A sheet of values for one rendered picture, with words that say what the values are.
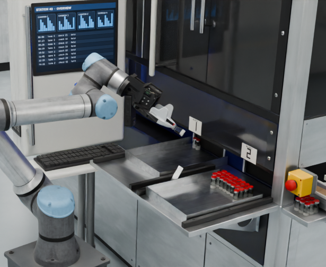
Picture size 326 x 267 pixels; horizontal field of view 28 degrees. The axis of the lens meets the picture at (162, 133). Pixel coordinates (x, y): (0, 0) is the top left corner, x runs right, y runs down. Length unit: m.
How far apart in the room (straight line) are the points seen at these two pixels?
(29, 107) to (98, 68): 0.32
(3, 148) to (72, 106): 0.26
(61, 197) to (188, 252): 1.02
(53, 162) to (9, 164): 0.73
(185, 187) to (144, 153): 0.36
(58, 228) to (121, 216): 1.37
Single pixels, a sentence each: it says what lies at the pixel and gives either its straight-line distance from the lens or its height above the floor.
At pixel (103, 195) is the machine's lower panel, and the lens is 3.62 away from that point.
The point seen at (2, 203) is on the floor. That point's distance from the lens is 4.40.
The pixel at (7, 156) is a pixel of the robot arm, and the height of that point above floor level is 1.14.
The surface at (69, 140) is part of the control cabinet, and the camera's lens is 3.04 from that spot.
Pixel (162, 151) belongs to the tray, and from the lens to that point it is 2.86.
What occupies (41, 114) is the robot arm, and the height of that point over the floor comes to 1.31.
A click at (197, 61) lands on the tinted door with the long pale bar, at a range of 2.71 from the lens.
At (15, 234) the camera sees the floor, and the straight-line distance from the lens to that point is 4.03.
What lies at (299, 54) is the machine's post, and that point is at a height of 1.44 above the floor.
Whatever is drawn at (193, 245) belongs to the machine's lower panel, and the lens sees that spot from 2.98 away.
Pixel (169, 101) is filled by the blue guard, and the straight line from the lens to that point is 2.90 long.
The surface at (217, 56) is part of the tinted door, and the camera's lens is 2.61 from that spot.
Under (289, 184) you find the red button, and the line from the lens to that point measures 2.34.
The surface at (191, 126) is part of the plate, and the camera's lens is 2.79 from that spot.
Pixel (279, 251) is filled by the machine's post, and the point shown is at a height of 0.69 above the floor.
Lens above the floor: 1.96
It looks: 21 degrees down
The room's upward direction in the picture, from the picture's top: 2 degrees clockwise
